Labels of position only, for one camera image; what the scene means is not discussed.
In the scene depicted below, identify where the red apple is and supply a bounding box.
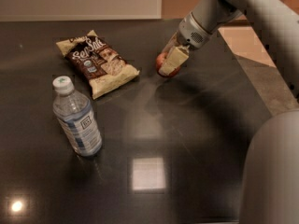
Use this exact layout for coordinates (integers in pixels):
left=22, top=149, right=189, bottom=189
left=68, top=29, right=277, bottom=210
left=155, top=52, right=180, bottom=78

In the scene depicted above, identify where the brown chip bag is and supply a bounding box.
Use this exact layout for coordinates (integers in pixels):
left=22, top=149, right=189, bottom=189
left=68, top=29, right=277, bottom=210
left=56, top=30, right=139, bottom=100

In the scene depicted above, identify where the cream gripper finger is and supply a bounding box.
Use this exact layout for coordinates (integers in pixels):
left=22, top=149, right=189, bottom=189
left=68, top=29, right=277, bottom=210
left=162, top=33, right=179, bottom=53
left=163, top=46, right=189, bottom=74

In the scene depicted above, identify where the clear plastic water bottle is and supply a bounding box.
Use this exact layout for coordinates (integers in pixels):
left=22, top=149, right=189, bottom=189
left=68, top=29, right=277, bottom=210
left=52, top=76, right=102, bottom=157

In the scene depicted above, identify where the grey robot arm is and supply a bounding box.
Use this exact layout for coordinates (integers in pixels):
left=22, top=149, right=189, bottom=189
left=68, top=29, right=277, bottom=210
left=156, top=0, right=299, bottom=224

